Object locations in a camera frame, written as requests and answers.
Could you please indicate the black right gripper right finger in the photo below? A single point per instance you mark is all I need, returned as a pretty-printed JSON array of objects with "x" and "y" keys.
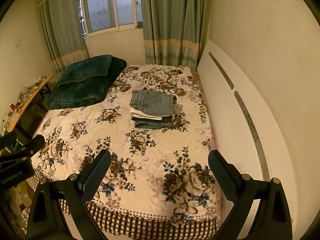
[{"x": 272, "y": 219}]

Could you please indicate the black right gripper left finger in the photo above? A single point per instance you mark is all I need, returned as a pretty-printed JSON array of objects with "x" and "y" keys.
[{"x": 46, "y": 219}]

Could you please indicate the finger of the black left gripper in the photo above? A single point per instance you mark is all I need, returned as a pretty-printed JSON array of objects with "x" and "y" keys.
[{"x": 28, "y": 150}]

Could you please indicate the blue denim jeans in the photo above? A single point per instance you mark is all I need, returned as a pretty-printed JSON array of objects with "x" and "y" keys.
[{"x": 152, "y": 102}]

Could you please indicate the wooden side desk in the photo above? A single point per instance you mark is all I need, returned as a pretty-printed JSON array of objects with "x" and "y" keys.
[{"x": 13, "y": 121}]

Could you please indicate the white headboard with grey stripes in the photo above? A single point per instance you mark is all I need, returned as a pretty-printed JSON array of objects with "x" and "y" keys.
[{"x": 245, "y": 130}]

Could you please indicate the dark green folded quilt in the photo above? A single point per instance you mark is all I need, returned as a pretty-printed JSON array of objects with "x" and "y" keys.
[{"x": 86, "y": 82}]

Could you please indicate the floral bed blanket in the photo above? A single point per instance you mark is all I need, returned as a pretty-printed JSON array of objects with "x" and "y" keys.
[{"x": 159, "y": 185}]

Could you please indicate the white folded pants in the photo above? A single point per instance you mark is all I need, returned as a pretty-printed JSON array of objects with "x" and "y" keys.
[{"x": 141, "y": 115}]

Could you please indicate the dark blue folded jeans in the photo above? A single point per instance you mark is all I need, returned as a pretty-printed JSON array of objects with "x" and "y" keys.
[{"x": 165, "y": 122}]

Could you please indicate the left green curtain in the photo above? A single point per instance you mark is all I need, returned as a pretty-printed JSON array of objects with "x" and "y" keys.
[{"x": 60, "y": 23}]

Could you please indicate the green curtain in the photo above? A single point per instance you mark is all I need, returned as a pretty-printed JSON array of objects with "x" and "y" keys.
[
  {"x": 175, "y": 31},
  {"x": 60, "y": 23}
]

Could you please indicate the white framed window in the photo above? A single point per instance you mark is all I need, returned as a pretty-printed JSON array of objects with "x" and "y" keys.
[{"x": 103, "y": 16}]

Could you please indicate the right green curtain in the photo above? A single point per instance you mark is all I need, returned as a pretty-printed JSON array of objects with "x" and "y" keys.
[{"x": 175, "y": 31}]

